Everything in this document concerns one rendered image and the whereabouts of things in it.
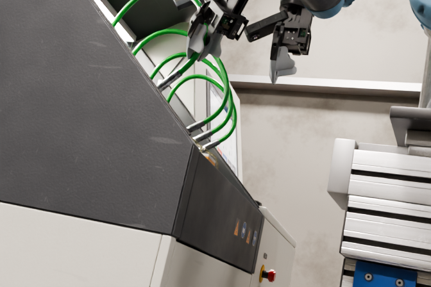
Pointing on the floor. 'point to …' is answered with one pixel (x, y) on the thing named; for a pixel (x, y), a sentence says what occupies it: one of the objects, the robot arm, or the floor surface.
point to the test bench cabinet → (78, 252)
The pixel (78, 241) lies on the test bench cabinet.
